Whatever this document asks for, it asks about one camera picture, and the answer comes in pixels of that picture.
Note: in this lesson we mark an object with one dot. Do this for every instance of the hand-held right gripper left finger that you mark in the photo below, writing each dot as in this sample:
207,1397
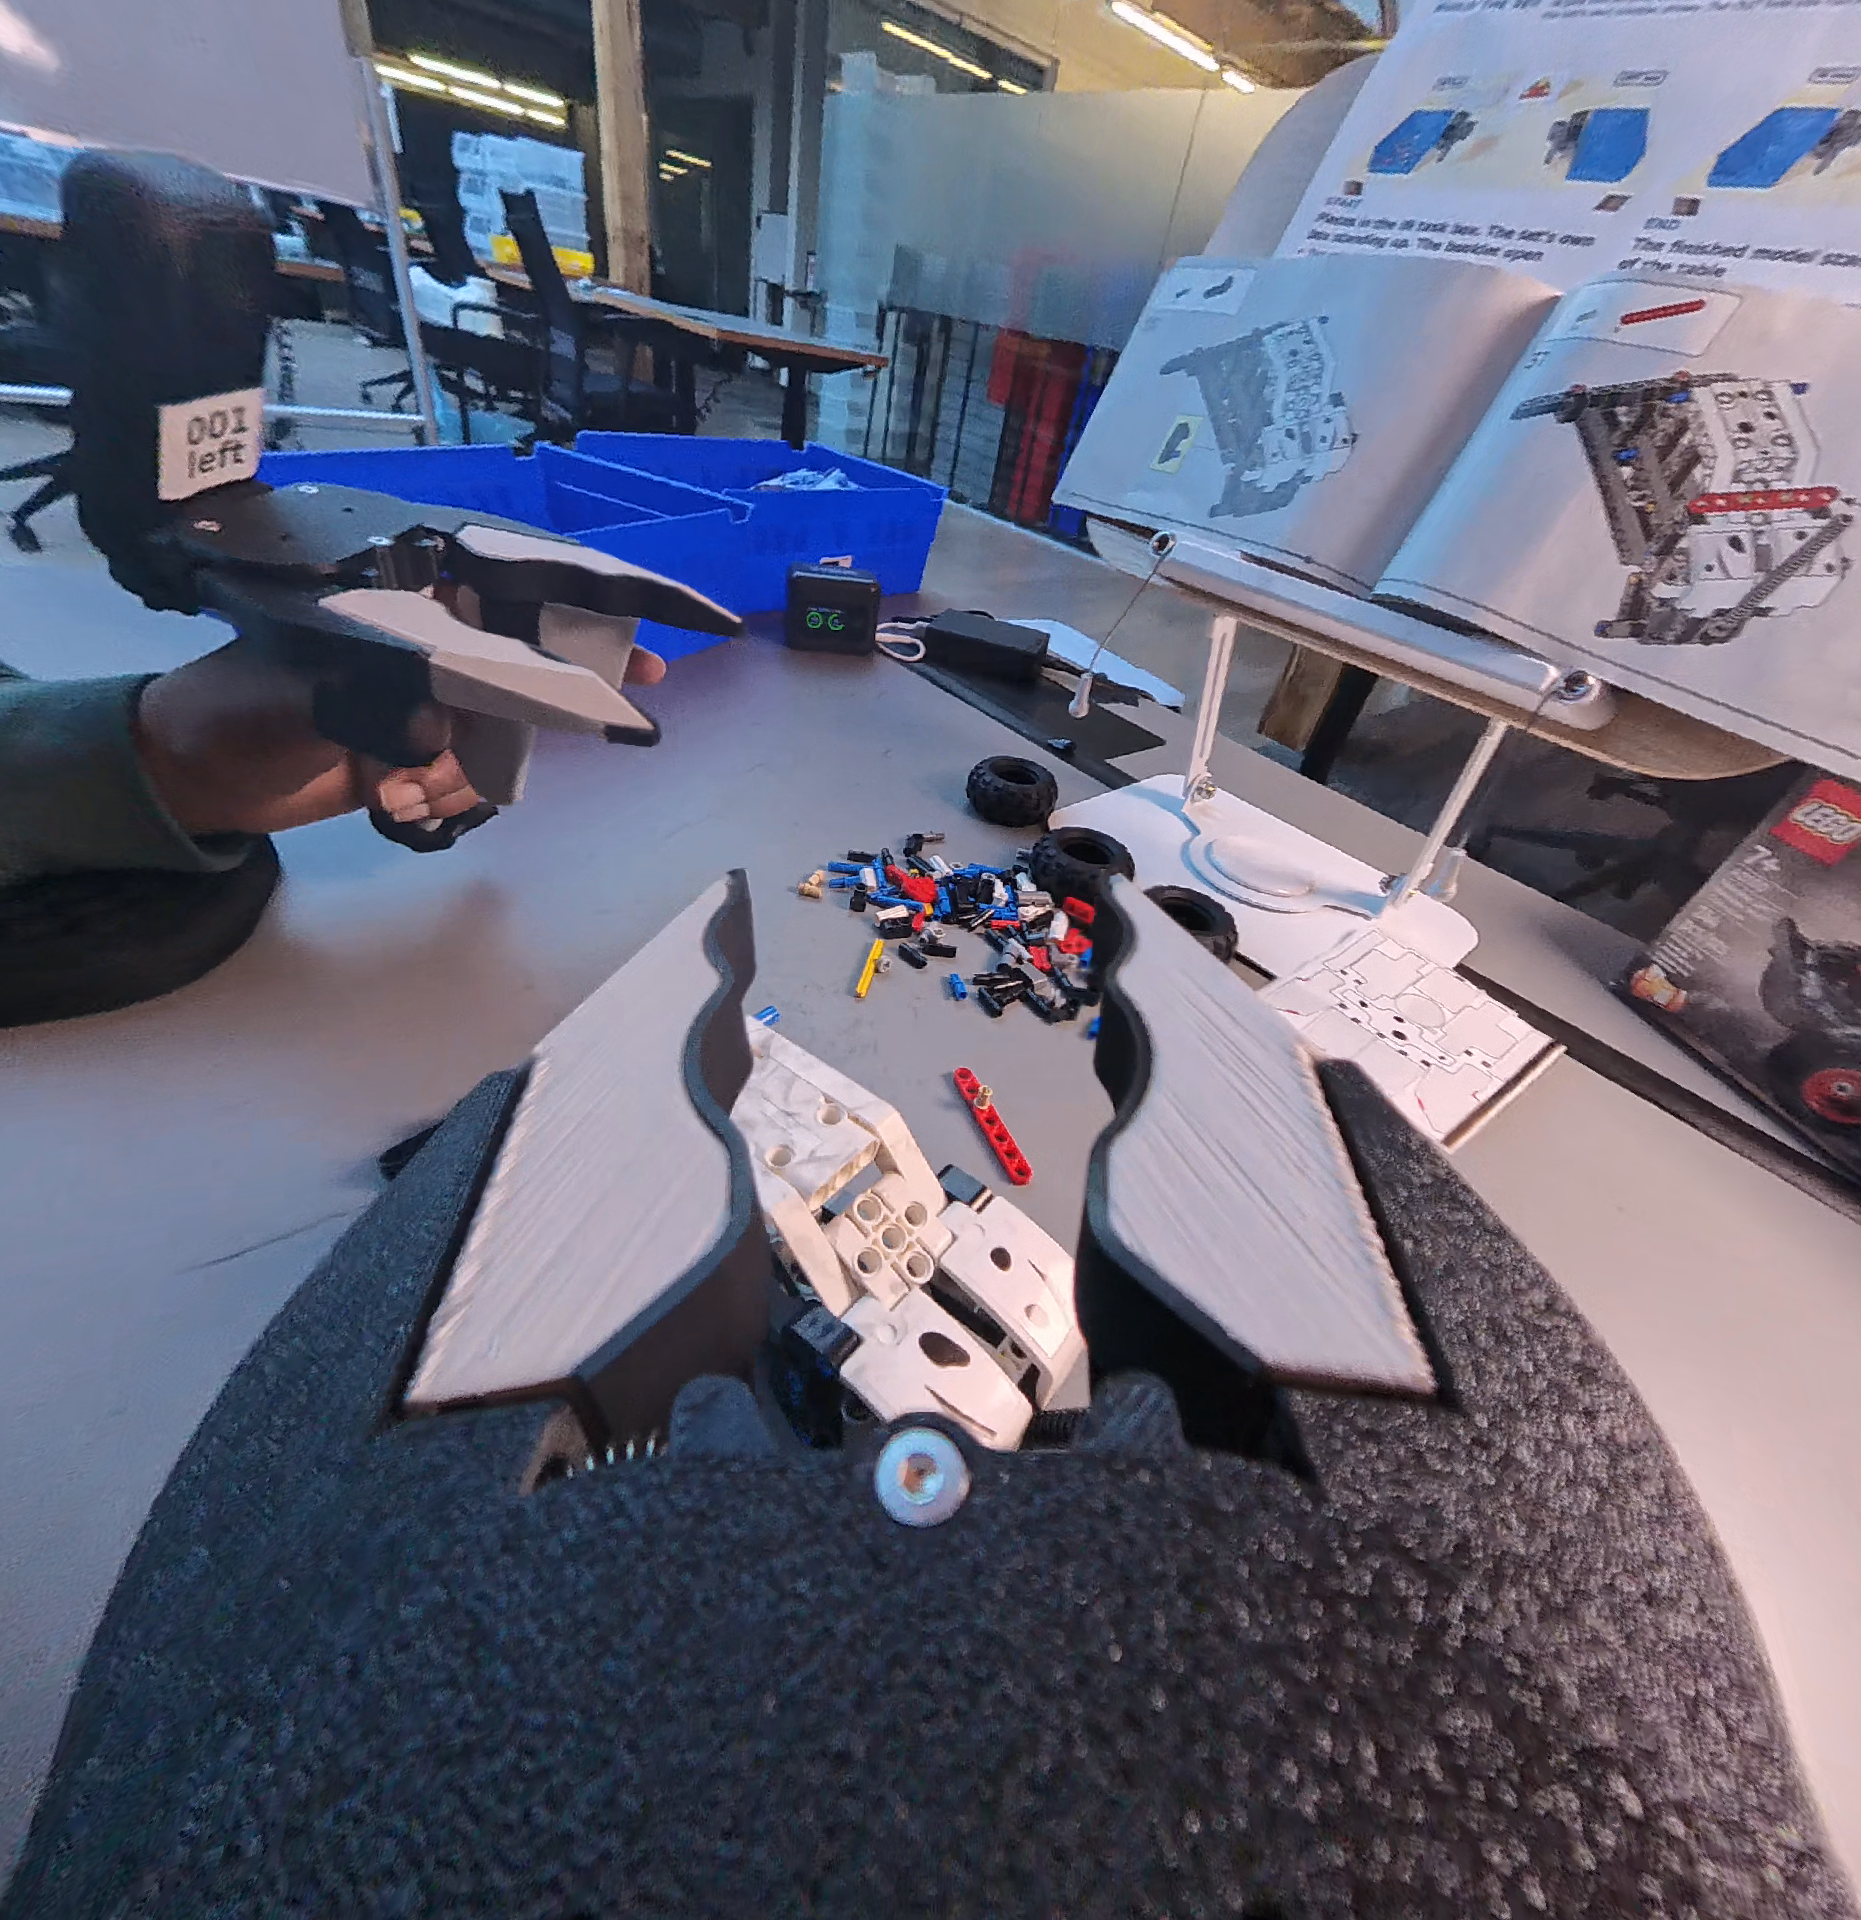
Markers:
599,1199

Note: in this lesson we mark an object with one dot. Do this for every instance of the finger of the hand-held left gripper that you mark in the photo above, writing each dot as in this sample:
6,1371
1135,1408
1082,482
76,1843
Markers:
525,674
570,567

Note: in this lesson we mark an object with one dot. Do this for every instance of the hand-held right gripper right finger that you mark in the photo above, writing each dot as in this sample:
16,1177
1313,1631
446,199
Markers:
1259,1199

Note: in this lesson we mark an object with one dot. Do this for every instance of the red toy beam piece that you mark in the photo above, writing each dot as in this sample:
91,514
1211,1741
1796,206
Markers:
994,1123

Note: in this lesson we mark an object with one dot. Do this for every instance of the toy truck chassis model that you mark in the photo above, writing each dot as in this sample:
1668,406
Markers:
902,1246

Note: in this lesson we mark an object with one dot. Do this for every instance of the pile of small toy pieces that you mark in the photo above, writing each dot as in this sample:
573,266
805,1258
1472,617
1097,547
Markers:
975,914

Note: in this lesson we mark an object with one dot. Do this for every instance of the toy instruction booklet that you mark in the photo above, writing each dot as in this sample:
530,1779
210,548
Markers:
1351,406

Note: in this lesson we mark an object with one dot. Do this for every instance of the person's left forearm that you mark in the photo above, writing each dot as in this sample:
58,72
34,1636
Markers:
60,766

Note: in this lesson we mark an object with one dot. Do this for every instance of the black desk mat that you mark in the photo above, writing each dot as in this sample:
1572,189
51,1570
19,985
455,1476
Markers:
1049,719

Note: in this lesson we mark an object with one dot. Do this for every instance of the person's left hand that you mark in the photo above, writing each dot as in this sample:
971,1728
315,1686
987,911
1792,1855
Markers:
224,735

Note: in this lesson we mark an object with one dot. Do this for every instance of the blue storage bin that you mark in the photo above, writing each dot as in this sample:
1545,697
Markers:
690,524

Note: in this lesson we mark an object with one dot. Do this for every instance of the white sticker sheet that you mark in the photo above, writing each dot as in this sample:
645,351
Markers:
1410,1020

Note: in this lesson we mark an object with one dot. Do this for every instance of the black office chair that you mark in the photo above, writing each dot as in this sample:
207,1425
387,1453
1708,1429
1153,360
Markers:
570,315

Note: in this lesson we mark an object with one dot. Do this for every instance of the whiteboard on stand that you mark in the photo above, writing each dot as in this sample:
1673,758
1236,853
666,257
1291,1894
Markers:
196,76

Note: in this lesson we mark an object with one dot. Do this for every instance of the small black timer device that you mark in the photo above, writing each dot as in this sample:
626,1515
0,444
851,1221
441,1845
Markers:
833,609

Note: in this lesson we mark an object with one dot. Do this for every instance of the black toy tire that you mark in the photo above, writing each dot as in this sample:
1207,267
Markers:
1194,919
1012,791
1082,864

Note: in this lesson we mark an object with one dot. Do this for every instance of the long wooden workbench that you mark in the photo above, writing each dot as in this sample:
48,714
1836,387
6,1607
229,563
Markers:
750,336

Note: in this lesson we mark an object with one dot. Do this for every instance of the yellow toy axle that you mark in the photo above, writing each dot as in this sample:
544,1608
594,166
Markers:
869,969

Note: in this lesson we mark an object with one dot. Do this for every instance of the white book stand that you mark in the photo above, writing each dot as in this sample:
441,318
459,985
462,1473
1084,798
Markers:
1259,841

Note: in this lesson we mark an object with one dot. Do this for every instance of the black power adapter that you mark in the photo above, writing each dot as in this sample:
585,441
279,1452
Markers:
987,639

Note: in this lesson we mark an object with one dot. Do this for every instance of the stack of coloured bins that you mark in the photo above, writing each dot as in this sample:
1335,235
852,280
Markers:
1042,421

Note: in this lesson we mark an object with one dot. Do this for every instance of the black padded armrest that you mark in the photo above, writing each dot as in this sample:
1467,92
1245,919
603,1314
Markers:
104,945

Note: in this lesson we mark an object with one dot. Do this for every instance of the white paper sheet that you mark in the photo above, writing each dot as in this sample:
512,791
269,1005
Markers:
1108,660

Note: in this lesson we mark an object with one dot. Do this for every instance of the toy truck set box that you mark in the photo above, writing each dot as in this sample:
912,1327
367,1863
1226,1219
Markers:
1783,961

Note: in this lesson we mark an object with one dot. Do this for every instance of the frosted glass partition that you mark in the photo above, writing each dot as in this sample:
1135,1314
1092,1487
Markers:
1049,180

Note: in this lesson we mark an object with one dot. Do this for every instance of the printed instruction sheet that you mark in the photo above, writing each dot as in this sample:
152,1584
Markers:
1589,119

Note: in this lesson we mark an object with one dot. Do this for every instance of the wooden post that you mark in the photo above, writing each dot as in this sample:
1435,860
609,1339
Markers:
623,151

